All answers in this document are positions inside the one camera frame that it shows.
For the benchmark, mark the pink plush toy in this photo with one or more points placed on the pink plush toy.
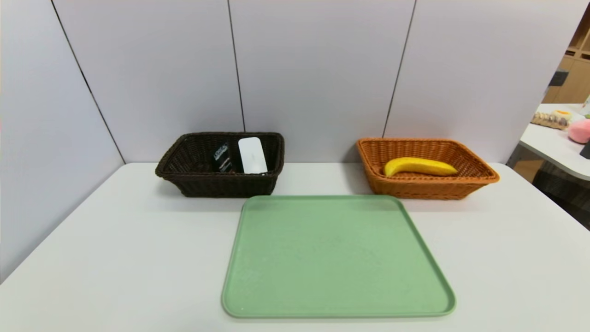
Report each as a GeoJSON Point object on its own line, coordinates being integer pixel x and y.
{"type": "Point", "coordinates": [580, 130]}

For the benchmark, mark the small black box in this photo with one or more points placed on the small black box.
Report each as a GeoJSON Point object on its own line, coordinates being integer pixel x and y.
{"type": "Point", "coordinates": [557, 78]}

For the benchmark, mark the wooden tray with round pieces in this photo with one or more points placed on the wooden tray with round pieces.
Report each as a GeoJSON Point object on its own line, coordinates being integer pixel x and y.
{"type": "Point", "coordinates": [548, 121]}

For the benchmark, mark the white side table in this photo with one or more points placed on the white side table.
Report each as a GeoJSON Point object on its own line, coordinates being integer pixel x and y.
{"type": "Point", "coordinates": [553, 147]}

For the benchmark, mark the white oblong plastic case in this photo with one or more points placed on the white oblong plastic case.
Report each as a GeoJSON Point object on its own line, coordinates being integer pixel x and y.
{"type": "Point", "coordinates": [252, 155]}

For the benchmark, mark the orange wicker basket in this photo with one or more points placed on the orange wicker basket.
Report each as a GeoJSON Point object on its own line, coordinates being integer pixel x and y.
{"type": "Point", "coordinates": [415, 189]}

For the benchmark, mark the black flat object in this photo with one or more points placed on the black flat object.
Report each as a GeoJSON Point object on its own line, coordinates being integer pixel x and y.
{"type": "Point", "coordinates": [586, 151]}

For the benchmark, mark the light wooden shelf unit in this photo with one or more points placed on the light wooden shelf unit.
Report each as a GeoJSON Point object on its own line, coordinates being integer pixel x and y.
{"type": "Point", "coordinates": [571, 90]}

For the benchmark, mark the light green plastic tray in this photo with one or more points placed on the light green plastic tray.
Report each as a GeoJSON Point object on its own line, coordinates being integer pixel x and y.
{"type": "Point", "coordinates": [339, 258]}

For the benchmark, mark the black cosmetic tube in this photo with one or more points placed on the black cosmetic tube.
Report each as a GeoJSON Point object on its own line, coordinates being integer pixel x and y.
{"type": "Point", "coordinates": [222, 158]}

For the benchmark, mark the yellow banana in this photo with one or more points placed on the yellow banana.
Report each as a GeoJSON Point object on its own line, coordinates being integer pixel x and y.
{"type": "Point", "coordinates": [419, 166]}

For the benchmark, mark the dark brown wicker basket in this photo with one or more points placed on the dark brown wicker basket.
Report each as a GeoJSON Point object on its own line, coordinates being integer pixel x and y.
{"type": "Point", "coordinates": [221, 186]}

